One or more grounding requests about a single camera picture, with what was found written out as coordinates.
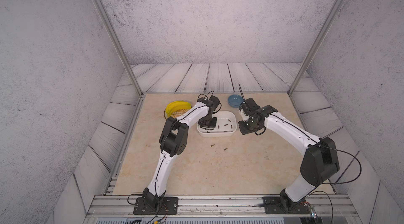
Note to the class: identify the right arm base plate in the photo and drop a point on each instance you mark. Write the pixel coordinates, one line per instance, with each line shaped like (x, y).
(283, 205)

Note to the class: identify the blue bowl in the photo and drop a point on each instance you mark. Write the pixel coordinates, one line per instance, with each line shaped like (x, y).
(235, 100)

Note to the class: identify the patterned plate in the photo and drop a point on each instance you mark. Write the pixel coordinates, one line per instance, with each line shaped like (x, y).
(175, 113)

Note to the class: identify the yellow bananas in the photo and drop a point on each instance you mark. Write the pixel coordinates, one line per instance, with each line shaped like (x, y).
(178, 105)

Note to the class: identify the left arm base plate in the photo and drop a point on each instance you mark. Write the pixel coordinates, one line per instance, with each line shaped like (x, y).
(162, 206)

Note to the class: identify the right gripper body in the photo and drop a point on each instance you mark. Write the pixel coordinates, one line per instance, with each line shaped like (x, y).
(246, 126)

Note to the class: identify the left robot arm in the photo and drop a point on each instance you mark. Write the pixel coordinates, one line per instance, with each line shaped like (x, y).
(173, 141)

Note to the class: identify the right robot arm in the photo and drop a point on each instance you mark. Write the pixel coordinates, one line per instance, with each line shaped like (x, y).
(320, 159)

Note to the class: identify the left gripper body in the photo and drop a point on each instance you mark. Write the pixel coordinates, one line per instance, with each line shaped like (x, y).
(209, 122)

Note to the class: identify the white storage box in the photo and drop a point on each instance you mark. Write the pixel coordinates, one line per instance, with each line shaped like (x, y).
(223, 117)

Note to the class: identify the aluminium rail frame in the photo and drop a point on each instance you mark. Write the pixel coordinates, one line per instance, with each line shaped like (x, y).
(318, 204)

